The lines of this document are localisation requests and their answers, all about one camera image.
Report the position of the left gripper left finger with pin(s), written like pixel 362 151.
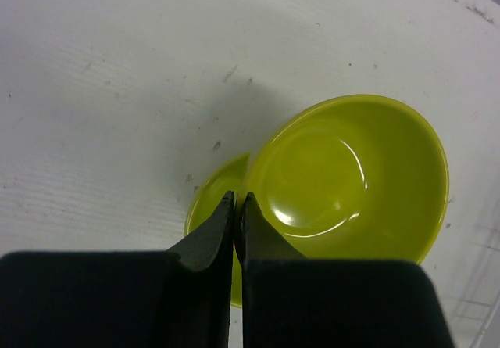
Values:
pixel 178 297

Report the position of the white wire dish rack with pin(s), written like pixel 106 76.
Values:
pixel 489 334

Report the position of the lime green bowl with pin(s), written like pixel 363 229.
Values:
pixel 228 178
pixel 354 177

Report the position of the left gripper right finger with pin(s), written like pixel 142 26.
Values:
pixel 289 300

